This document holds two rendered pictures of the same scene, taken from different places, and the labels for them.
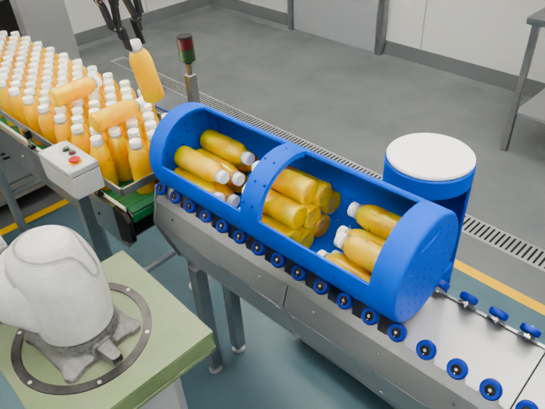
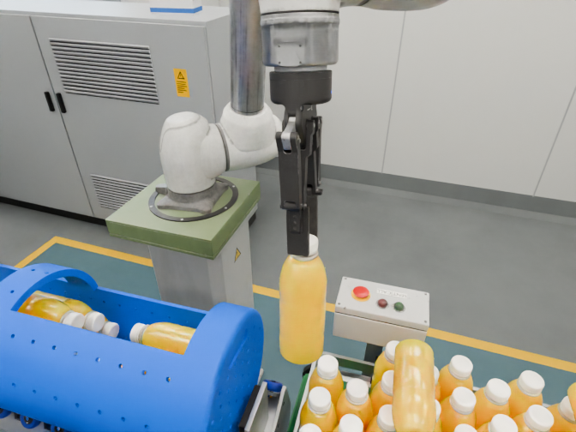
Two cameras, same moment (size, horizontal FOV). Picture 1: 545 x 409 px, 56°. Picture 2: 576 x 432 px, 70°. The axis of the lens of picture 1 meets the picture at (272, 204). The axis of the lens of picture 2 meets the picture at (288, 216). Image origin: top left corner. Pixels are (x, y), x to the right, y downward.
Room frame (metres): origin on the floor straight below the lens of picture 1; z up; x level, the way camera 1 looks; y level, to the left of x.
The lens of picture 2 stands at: (1.88, 0.14, 1.77)
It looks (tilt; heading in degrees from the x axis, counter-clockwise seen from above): 34 degrees down; 151
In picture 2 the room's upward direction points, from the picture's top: straight up
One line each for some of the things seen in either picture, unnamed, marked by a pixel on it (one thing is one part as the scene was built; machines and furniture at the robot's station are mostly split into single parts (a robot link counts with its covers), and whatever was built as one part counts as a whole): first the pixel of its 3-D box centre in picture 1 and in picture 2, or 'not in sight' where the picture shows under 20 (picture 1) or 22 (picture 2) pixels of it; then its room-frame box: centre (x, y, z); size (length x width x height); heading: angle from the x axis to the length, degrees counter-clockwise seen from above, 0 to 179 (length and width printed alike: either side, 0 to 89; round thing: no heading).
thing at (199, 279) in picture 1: (207, 322); not in sight; (1.38, 0.29, 0.31); 0.06 x 0.06 x 0.63; 45
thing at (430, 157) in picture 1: (430, 155); not in sight; (1.40, -0.52, 1.03); 0.28 x 0.28 x 0.01
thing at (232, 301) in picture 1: (232, 302); not in sight; (1.47, 0.19, 0.31); 0.06 x 0.06 x 0.63; 45
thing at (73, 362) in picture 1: (85, 329); (187, 189); (0.72, 0.41, 1.09); 0.22 x 0.18 x 0.06; 48
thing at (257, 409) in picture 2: not in sight; (254, 422); (1.47, 0.29, 0.99); 0.10 x 0.02 x 0.12; 135
